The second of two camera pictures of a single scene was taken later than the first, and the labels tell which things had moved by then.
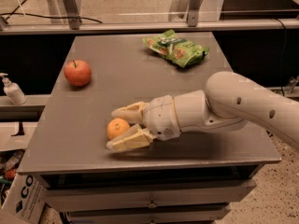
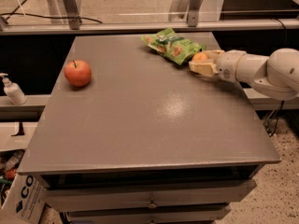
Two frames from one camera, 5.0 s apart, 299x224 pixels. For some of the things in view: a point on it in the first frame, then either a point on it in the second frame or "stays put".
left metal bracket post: x=70 y=6 stays put
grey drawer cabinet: x=188 y=179 stays put
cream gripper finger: x=133 y=112 to x=214 y=53
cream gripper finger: x=135 y=137 to x=205 y=67
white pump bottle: x=13 y=91 stays put
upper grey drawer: x=123 y=197 stays put
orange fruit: x=117 y=126 to x=200 y=56
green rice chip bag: x=178 y=50 stays put
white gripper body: x=161 y=117 to x=227 y=65
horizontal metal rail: x=150 y=28 stays put
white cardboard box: x=24 y=203 stays put
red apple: x=78 y=73 stays put
